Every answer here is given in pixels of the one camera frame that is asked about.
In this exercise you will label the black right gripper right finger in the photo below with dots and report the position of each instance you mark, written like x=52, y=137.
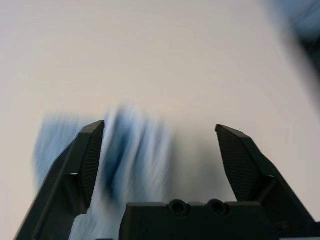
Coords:
x=245, y=170

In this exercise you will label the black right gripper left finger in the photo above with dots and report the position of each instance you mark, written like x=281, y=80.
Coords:
x=62, y=187

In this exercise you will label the grey-blue terry rag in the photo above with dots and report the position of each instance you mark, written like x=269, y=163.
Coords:
x=140, y=162

